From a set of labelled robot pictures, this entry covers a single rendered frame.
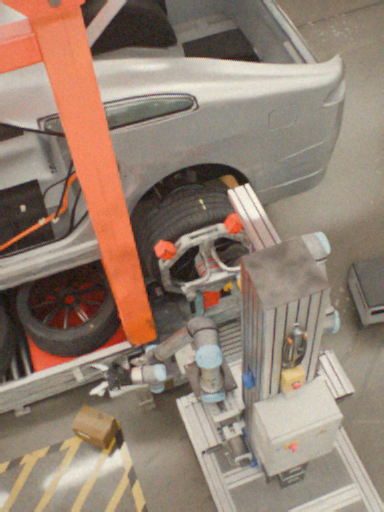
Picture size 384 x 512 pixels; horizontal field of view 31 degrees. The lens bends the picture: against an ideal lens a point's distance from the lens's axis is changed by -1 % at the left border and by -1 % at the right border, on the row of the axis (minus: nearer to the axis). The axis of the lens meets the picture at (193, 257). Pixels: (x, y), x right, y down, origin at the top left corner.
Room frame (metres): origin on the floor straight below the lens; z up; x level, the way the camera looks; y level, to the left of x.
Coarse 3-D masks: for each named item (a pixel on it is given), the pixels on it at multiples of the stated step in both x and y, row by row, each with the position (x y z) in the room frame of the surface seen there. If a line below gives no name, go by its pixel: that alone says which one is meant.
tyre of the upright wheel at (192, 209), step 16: (192, 192) 2.46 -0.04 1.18; (208, 192) 2.47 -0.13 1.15; (224, 192) 2.50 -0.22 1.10; (160, 208) 2.41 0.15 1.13; (176, 208) 2.37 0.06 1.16; (192, 208) 2.35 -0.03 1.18; (208, 208) 2.34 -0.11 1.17; (224, 208) 2.36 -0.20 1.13; (144, 224) 2.39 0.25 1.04; (160, 224) 2.31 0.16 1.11; (176, 224) 2.27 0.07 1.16; (192, 224) 2.25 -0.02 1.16; (208, 224) 2.28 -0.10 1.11; (144, 240) 2.31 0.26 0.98; (160, 240) 2.22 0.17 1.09; (176, 240) 2.23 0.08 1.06; (144, 256) 2.26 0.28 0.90; (160, 272) 2.20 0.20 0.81
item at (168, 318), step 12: (156, 288) 2.33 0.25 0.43; (156, 300) 2.25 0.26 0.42; (168, 300) 2.27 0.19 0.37; (156, 312) 2.17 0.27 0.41; (168, 312) 2.16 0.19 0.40; (180, 312) 2.15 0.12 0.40; (156, 324) 2.10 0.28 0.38; (168, 324) 2.09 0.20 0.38; (180, 324) 2.11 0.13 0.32; (168, 336) 2.15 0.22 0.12
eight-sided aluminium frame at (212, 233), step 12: (216, 228) 2.24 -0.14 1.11; (180, 240) 2.20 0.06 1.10; (192, 240) 2.18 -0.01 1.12; (204, 240) 2.18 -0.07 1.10; (240, 240) 2.23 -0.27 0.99; (180, 252) 2.15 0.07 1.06; (168, 264) 2.13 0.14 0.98; (240, 264) 2.24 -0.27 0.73; (168, 276) 2.12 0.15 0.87; (168, 288) 2.12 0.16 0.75; (180, 288) 2.14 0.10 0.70; (204, 288) 2.18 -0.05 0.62
